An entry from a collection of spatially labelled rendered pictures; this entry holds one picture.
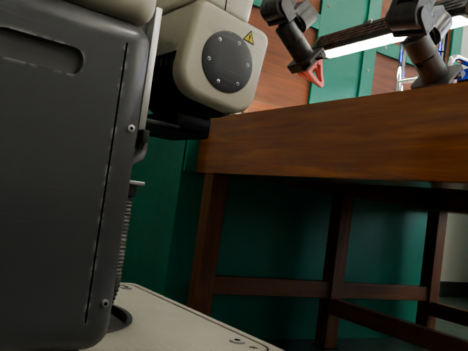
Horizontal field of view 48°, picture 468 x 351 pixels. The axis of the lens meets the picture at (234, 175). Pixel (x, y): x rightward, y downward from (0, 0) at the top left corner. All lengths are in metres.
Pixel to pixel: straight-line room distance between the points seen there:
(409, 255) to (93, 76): 2.11
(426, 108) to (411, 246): 1.54
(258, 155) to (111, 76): 0.91
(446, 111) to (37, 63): 0.73
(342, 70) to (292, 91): 0.27
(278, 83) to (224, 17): 1.12
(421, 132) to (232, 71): 0.40
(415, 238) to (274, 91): 1.02
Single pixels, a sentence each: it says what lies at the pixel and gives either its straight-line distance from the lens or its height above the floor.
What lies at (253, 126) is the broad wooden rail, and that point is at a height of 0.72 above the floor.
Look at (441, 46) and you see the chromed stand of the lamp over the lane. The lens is 1.76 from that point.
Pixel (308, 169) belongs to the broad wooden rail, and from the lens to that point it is 1.31.
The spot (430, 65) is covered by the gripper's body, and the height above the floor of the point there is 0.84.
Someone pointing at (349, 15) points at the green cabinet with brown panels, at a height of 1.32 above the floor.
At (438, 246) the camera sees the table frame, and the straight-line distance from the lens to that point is 2.49.
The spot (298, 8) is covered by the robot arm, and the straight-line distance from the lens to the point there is 1.49.
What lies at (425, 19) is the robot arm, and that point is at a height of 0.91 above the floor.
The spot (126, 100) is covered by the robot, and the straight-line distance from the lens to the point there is 0.64.
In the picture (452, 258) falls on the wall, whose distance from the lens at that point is 4.61.
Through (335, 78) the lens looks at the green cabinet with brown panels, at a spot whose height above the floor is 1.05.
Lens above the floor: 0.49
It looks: 3 degrees up
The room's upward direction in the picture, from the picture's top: 8 degrees clockwise
